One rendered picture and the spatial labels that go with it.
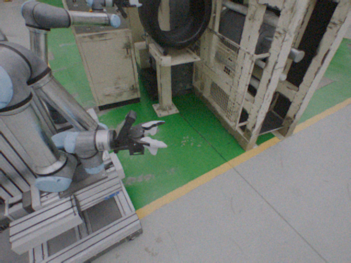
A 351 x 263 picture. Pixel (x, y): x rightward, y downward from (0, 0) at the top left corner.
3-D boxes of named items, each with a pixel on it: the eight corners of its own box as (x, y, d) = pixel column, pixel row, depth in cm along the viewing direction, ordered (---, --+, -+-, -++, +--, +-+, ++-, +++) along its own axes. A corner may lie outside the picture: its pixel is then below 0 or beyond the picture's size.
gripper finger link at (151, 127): (160, 129, 86) (142, 137, 81) (160, 116, 83) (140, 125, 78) (165, 132, 84) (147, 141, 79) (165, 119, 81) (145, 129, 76)
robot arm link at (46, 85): (-5, 39, 66) (95, 137, 98) (-28, 53, 58) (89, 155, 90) (24, 24, 64) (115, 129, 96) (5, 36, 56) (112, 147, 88)
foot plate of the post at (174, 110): (152, 105, 267) (152, 103, 265) (171, 101, 275) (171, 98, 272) (158, 117, 249) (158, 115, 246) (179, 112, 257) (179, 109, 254)
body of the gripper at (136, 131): (146, 142, 82) (115, 144, 81) (144, 124, 77) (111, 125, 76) (146, 154, 75) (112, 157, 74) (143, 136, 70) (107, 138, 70)
